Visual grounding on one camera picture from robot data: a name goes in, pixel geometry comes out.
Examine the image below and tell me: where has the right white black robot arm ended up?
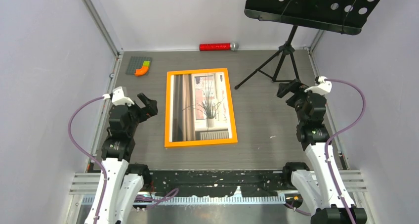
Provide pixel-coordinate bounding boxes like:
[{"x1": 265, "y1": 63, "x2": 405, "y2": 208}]
[{"x1": 277, "y1": 76, "x2": 368, "y2": 224}]

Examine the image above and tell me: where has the black music stand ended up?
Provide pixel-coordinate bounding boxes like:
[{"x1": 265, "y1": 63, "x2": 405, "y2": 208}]
[{"x1": 235, "y1": 0, "x2": 380, "y2": 89}]

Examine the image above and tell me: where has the aluminium front rail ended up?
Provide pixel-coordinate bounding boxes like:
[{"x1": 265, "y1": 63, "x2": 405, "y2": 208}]
[{"x1": 69, "y1": 171, "x2": 367, "y2": 206}]

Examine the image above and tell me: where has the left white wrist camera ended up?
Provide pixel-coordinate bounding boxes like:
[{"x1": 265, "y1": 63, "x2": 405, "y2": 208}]
[{"x1": 102, "y1": 86, "x2": 134, "y2": 106}]

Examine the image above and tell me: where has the orange curved block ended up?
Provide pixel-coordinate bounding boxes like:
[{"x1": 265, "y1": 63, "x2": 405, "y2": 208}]
[{"x1": 134, "y1": 65, "x2": 150, "y2": 77}]

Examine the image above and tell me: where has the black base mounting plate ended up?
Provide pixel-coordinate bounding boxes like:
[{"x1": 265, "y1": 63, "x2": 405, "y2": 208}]
[{"x1": 141, "y1": 170, "x2": 296, "y2": 197}]

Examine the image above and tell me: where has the red cylinder silver cap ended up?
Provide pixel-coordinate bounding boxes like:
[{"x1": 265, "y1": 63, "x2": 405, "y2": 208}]
[{"x1": 199, "y1": 42, "x2": 239, "y2": 51}]

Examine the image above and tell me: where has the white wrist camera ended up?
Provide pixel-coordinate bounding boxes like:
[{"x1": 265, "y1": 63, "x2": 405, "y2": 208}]
[
  {"x1": 304, "y1": 76, "x2": 332, "y2": 95},
  {"x1": 102, "y1": 86, "x2": 134, "y2": 106}
]

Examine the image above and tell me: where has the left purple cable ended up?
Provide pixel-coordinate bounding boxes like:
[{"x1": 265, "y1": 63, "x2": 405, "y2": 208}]
[{"x1": 68, "y1": 96, "x2": 109, "y2": 224}]

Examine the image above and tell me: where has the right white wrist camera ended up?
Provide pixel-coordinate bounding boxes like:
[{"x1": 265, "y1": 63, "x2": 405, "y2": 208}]
[{"x1": 304, "y1": 76, "x2": 332, "y2": 95}]

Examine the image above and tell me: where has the orange wooden picture frame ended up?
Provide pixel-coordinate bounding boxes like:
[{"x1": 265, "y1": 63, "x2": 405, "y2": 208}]
[{"x1": 164, "y1": 68, "x2": 238, "y2": 148}]

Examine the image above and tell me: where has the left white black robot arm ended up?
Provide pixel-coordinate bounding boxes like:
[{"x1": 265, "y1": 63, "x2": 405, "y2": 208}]
[{"x1": 84, "y1": 92, "x2": 158, "y2": 224}]

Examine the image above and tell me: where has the grey lego baseplate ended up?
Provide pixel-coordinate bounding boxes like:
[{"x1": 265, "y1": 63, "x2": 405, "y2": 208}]
[{"x1": 125, "y1": 56, "x2": 153, "y2": 76}]

